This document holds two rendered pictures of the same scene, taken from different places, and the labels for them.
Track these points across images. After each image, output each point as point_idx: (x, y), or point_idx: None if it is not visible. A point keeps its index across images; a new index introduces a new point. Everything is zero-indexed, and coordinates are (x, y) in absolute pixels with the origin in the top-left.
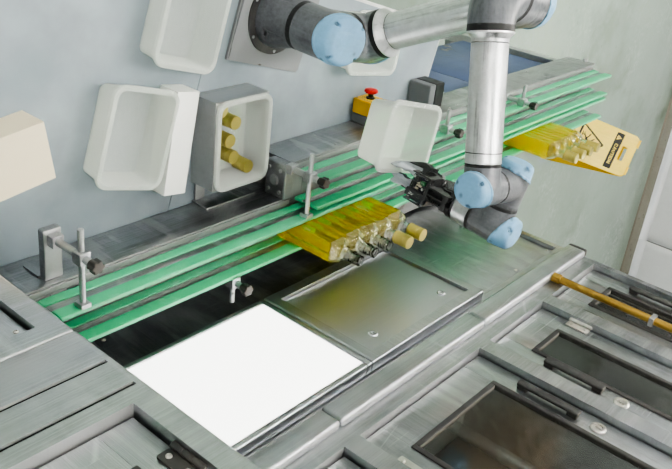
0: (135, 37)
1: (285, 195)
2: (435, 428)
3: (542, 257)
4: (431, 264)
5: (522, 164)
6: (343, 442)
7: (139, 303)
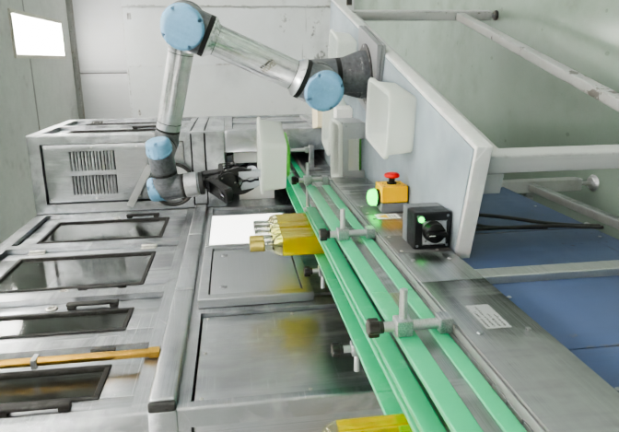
0: None
1: None
2: (152, 258)
3: (192, 377)
4: (272, 318)
5: (152, 138)
6: (181, 237)
7: None
